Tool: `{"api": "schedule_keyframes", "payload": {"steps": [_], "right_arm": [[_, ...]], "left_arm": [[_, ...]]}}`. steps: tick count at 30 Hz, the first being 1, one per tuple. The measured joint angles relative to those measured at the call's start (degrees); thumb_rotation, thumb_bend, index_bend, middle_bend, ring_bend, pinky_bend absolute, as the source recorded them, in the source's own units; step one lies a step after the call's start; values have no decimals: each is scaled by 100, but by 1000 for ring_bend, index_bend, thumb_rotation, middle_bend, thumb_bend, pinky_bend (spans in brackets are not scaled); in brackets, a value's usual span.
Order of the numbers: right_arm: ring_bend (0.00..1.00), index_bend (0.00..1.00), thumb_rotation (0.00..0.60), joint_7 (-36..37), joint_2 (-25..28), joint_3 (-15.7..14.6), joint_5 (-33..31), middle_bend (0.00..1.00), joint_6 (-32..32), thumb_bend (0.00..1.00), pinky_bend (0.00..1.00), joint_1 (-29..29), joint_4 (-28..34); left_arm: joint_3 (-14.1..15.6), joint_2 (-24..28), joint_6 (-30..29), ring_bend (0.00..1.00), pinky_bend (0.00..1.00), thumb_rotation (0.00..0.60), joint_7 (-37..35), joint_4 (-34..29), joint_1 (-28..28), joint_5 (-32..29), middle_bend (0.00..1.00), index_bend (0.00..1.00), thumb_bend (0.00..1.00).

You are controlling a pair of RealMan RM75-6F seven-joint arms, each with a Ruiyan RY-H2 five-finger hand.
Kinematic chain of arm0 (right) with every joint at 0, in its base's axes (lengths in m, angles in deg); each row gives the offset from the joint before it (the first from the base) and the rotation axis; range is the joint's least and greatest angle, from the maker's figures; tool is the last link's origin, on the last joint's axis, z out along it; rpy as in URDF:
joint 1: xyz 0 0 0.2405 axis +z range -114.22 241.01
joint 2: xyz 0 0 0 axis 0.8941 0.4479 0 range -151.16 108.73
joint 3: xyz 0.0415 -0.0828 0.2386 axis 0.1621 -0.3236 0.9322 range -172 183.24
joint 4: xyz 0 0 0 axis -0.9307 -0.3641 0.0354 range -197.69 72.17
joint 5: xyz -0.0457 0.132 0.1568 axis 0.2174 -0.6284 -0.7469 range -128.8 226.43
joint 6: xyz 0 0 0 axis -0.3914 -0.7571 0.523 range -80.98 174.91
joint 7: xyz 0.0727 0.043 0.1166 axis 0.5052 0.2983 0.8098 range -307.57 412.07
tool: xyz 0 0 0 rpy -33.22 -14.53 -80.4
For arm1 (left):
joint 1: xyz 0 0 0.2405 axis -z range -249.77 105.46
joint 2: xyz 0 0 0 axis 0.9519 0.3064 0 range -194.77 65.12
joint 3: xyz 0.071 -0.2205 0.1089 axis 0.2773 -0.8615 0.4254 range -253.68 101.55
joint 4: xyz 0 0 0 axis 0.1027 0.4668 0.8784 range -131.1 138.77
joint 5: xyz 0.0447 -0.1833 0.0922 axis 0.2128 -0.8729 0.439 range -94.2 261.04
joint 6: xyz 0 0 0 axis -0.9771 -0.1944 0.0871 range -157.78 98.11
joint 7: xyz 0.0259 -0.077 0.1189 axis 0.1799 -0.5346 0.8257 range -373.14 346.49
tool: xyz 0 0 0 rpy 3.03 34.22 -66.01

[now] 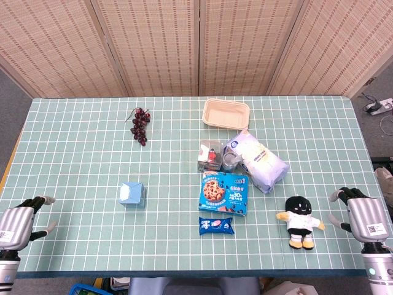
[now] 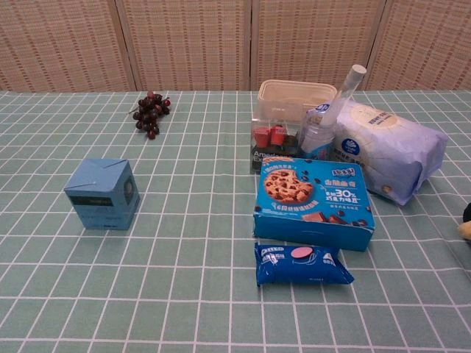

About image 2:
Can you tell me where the small blue carton box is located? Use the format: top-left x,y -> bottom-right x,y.
63,158 -> 141,231

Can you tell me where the dark red grape bunch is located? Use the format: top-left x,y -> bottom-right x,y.
132,91 -> 172,140

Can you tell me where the clear box with red capsules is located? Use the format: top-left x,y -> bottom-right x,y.
249,117 -> 306,176

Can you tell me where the beige plastic food container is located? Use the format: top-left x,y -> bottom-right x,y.
257,79 -> 339,123

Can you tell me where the green checked tablecloth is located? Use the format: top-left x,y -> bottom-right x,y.
0,89 -> 471,353

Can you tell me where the black white penguin plush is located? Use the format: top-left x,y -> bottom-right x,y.
456,202 -> 471,240

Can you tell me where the blue chocolate cookie box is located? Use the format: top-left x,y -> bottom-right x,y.
252,157 -> 377,253

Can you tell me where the blue Oreo cookie packet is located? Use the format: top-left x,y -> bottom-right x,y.
254,241 -> 355,288

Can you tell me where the bamboo folding screen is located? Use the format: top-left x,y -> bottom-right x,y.
0,0 -> 471,93

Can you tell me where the clear bottle with white cap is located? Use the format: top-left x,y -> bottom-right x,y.
320,64 -> 367,128

